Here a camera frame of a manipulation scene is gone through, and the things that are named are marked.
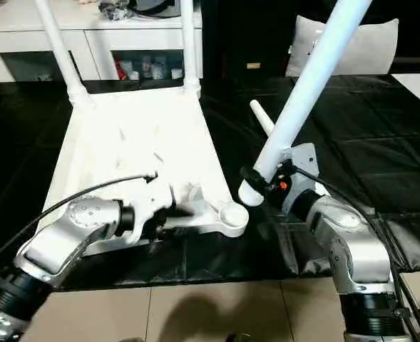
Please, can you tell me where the white plastic table top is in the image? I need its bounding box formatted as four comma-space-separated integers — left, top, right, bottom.
35, 84, 250, 259

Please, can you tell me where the white plastic table leg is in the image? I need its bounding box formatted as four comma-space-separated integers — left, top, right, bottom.
180, 0, 201, 97
238, 0, 373, 207
249, 100, 277, 138
35, 0, 91, 104

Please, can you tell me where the black table mat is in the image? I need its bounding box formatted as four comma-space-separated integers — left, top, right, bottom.
0, 75, 420, 293

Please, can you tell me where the black cabinet with yellow label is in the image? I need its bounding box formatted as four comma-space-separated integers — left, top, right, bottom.
201, 0, 303, 79

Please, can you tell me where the grey cushion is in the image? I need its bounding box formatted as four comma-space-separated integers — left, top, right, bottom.
286, 14, 400, 78

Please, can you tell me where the black gear on cabinet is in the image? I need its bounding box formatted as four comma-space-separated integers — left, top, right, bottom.
99, 0, 182, 21

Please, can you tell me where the white glass-door cabinet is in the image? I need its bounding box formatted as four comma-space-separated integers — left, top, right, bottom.
0, 0, 203, 83

